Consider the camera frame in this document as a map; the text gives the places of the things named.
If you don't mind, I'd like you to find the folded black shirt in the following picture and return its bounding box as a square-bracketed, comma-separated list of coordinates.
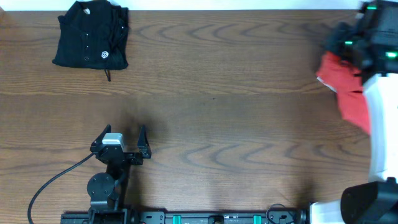
[52, 1, 129, 81]

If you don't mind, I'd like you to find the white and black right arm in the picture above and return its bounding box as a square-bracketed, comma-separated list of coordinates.
[141, 1, 397, 224]

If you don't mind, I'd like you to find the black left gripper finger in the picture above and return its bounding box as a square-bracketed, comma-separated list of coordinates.
[137, 125, 152, 159]
[90, 124, 111, 152]

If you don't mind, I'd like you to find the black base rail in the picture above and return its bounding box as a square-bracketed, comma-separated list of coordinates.
[60, 204, 310, 224]

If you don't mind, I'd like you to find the orange red t-shirt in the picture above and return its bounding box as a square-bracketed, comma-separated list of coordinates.
[316, 51, 371, 134]

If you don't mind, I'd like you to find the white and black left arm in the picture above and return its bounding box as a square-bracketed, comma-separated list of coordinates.
[87, 125, 143, 224]

